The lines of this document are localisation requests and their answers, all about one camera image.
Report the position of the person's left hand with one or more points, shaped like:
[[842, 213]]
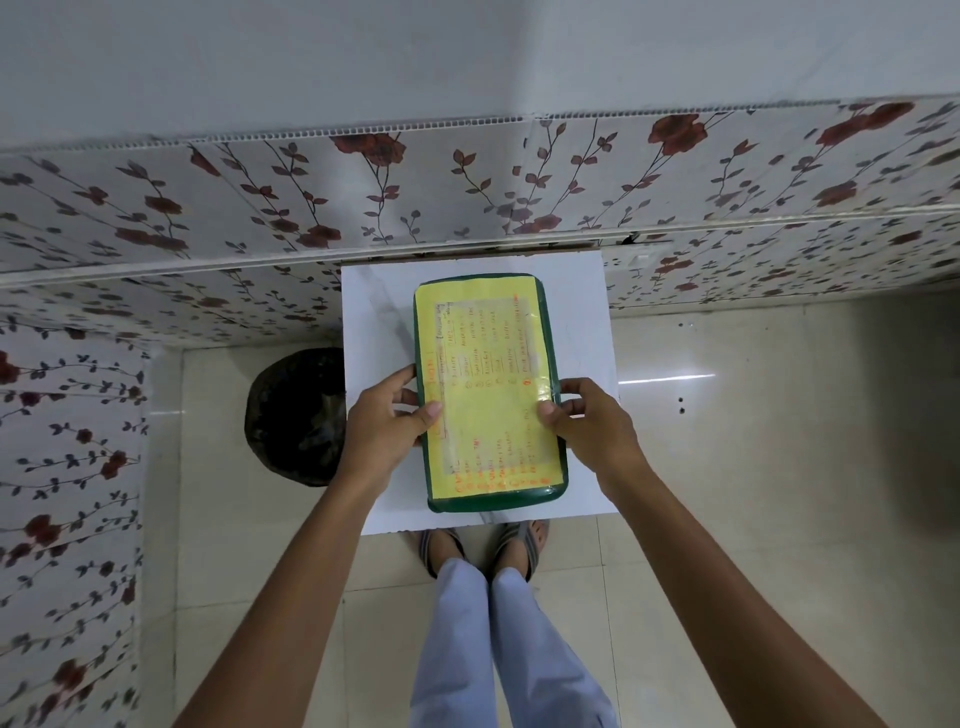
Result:
[[379, 435]]

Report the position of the person's right hand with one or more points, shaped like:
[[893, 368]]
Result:
[[596, 435]]

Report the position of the person's left thumb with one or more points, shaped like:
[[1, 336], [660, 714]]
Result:
[[426, 420]]

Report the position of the person's right middle finger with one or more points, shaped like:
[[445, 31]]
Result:
[[574, 407]]

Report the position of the person's left middle finger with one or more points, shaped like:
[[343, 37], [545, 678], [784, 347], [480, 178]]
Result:
[[409, 397]]

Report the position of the person's right thumb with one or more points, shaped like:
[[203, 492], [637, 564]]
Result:
[[549, 416]]

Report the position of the green box with yellow label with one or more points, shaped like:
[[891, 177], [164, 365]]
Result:
[[487, 360]]

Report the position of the person's right forearm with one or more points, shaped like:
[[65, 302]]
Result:
[[720, 600]]

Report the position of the person's left forearm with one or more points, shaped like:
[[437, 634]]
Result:
[[300, 600]]

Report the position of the black trash bin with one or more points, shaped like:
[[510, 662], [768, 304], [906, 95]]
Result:
[[296, 420]]

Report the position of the light blue trousers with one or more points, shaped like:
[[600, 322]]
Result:
[[517, 660]]

